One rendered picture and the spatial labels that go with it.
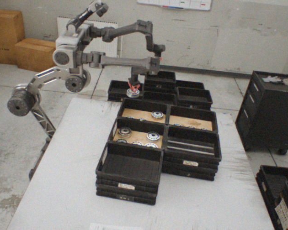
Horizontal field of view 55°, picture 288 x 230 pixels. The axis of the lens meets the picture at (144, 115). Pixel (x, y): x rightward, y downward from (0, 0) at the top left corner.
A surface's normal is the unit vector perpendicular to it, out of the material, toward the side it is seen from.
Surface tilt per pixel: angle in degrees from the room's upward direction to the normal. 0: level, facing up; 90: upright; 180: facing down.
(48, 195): 0
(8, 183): 0
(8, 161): 0
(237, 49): 90
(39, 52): 89
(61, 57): 90
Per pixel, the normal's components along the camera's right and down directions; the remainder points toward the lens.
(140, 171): 0.10, -0.82
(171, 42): -0.04, 0.57
